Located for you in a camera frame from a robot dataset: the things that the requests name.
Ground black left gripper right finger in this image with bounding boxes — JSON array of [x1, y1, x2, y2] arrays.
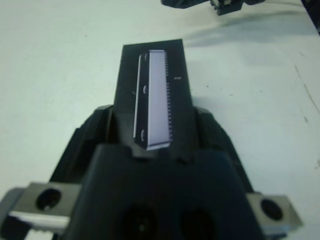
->
[[192, 105, 254, 195]]

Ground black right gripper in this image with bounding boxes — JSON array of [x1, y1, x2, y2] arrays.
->
[[159, 0, 266, 17]]

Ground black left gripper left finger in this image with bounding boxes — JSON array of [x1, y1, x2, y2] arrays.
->
[[49, 104, 115, 187]]

